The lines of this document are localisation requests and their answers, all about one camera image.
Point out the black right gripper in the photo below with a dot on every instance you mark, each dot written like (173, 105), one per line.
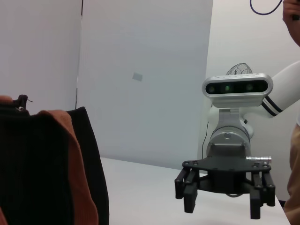
(222, 178)

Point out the grey tape patch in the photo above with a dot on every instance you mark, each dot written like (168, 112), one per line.
(137, 76)

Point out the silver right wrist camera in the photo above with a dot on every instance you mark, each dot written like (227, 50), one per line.
(234, 87)

